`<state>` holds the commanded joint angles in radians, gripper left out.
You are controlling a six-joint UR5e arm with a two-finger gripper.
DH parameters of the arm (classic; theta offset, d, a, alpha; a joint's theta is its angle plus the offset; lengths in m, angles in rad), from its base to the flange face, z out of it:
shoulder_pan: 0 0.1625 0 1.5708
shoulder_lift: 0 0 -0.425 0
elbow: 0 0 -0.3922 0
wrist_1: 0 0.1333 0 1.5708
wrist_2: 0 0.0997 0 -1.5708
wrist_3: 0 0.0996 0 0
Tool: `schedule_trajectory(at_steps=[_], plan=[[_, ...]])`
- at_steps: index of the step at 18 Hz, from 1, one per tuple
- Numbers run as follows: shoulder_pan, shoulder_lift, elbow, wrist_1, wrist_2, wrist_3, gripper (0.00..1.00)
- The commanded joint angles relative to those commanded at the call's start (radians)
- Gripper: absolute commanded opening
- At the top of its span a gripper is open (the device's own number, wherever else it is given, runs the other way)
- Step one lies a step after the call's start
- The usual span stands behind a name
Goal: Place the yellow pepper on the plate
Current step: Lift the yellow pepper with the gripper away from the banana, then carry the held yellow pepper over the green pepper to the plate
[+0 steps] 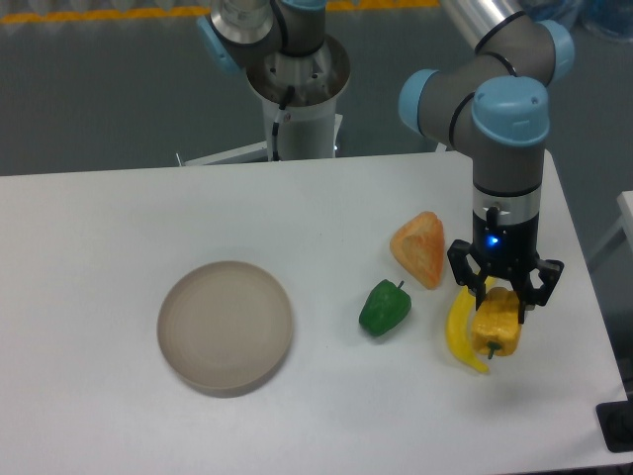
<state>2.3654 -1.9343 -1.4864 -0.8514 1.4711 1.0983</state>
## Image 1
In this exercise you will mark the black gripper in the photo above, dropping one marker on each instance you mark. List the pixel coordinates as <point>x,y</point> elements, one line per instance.
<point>508,253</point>

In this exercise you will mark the yellow bell pepper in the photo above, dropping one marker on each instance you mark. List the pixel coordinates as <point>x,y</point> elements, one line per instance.
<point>495,329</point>

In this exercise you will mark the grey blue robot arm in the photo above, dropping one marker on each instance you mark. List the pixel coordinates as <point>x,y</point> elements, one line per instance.
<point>493,109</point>

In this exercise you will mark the green bell pepper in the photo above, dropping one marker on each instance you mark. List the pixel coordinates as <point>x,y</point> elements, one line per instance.
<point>386,306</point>

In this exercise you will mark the beige round plate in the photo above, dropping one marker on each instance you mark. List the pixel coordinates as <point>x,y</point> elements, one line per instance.
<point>225,327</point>

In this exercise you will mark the yellow banana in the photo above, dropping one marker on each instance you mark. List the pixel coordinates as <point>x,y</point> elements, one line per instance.
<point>457,331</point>

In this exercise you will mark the orange bread wedge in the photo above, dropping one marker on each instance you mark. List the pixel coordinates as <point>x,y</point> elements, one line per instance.
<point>418,246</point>

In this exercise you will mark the white furniture at right edge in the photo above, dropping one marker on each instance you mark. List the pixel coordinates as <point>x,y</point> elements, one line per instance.
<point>618,233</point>

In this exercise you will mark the black device at table edge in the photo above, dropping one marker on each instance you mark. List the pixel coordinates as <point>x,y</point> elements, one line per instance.
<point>615,420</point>

